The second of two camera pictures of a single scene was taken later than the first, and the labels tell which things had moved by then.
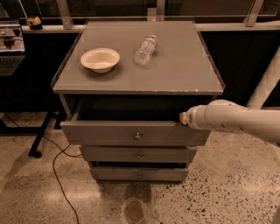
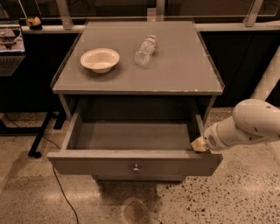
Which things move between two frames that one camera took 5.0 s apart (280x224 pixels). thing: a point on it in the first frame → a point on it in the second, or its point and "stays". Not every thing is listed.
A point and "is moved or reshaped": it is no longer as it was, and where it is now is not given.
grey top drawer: [131, 122] is moved or reshaped
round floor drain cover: [135, 212] stays
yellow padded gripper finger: [184, 117] → [199, 144]
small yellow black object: [34, 24] stays
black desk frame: [14, 130] stays
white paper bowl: [100, 59] stays
